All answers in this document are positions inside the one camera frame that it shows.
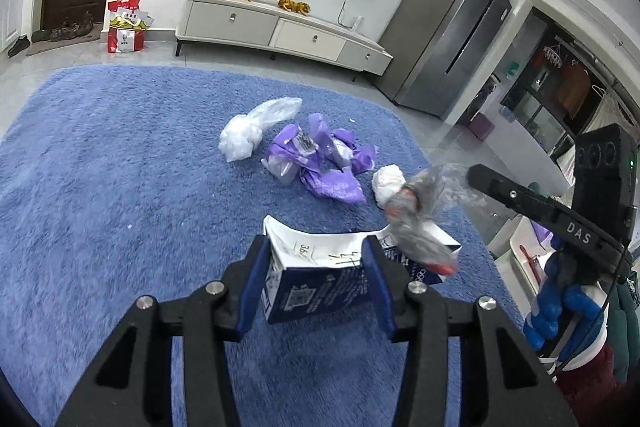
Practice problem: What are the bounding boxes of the red sleeve forearm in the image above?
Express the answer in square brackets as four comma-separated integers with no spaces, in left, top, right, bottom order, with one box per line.
[556,345,639,426]

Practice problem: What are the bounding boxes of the right blue white gloved hand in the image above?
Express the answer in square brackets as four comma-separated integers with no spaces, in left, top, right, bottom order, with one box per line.
[523,236,608,372]

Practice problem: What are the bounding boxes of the red gift bag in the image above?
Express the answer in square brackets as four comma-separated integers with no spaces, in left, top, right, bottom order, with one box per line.
[106,0,154,54]

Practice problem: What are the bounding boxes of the grey refrigerator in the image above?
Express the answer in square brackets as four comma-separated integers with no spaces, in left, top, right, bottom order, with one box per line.
[373,0,511,119]

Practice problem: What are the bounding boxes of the blue white carton box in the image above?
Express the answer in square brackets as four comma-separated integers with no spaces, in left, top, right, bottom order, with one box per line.
[260,215,462,325]

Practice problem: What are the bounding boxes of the purple plastic bag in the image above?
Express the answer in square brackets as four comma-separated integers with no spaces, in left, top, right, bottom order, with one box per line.
[262,113,378,205]

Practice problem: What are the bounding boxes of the black shoes by door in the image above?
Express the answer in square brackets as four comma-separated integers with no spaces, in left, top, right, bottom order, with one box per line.
[6,35,32,58]

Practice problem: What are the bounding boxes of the white tv cabinet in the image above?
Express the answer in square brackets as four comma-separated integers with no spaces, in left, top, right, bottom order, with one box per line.
[176,0,393,76]

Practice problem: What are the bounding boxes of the clear plastic wrapper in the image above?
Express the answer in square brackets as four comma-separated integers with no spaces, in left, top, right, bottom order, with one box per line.
[384,165,485,277]

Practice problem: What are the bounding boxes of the white plastic bag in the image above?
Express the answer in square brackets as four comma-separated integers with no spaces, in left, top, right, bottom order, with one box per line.
[218,98,303,162]

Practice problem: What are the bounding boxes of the white tissue ball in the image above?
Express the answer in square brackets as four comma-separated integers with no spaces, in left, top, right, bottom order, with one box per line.
[371,165,406,208]

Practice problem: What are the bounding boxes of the purple storage box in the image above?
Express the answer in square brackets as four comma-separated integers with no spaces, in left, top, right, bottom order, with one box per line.
[468,112,495,142]

